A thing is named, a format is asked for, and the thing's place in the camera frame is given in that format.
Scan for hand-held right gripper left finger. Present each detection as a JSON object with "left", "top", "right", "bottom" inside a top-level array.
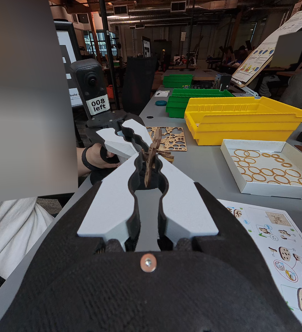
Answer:
[{"left": 77, "top": 153, "right": 142, "bottom": 251}]

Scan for black metal pole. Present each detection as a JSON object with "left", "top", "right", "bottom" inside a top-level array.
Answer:
[{"left": 99, "top": 0, "right": 120, "bottom": 109}]

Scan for yellow plastic bin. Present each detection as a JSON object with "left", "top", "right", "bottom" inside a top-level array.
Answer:
[
  {"left": 185, "top": 112, "right": 302, "bottom": 146},
  {"left": 185, "top": 96, "right": 302, "bottom": 131}
]

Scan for black mesh office chair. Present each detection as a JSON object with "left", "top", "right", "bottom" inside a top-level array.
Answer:
[{"left": 122, "top": 56, "right": 158, "bottom": 109}]

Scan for punched-out wooden parts sheet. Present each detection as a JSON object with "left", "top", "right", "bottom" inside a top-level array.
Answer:
[{"left": 146, "top": 127, "right": 187, "bottom": 151}]

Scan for wooden model assembly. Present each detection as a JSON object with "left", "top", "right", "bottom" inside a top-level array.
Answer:
[{"left": 140, "top": 129, "right": 175, "bottom": 188}]

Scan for person's left hand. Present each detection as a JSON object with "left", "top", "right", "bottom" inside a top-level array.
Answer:
[{"left": 85, "top": 143, "right": 121, "bottom": 171}]

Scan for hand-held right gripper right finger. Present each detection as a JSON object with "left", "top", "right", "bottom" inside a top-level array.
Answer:
[{"left": 157, "top": 155, "right": 219, "bottom": 248}]

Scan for black framed sign board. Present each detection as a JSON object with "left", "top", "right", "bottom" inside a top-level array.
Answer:
[{"left": 54, "top": 21, "right": 89, "bottom": 108}]

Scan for illustrated instruction booklet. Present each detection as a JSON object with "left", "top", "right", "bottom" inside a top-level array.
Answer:
[{"left": 217, "top": 198, "right": 302, "bottom": 330}]

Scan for green plastic bin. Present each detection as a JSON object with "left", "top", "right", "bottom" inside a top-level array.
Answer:
[
  {"left": 162, "top": 74, "right": 194, "bottom": 89},
  {"left": 166, "top": 96, "right": 193, "bottom": 119},
  {"left": 171, "top": 88, "right": 235, "bottom": 104}
]

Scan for person's left forearm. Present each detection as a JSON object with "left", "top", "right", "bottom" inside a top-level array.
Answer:
[{"left": 77, "top": 147, "right": 90, "bottom": 177}]

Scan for group of rubber bands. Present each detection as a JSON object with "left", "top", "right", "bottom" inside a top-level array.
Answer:
[{"left": 230, "top": 149, "right": 302, "bottom": 188}]

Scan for clipboard with instruction sheet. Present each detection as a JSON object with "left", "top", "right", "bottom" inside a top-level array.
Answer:
[{"left": 231, "top": 6, "right": 302, "bottom": 98}]

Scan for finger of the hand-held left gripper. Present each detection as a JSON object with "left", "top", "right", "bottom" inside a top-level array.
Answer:
[
  {"left": 121, "top": 118, "right": 153, "bottom": 150},
  {"left": 96, "top": 128, "right": 139, "bottom": 167}
]

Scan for white cardboard tray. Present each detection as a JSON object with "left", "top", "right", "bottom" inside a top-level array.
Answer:
[{"left": 220, "top": 139, "right": 302, "bottom": 201}]

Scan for black cardboard box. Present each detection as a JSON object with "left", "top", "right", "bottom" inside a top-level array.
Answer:
[{"left": 214, "top": 73, "right": 232, "bottom": 91}]

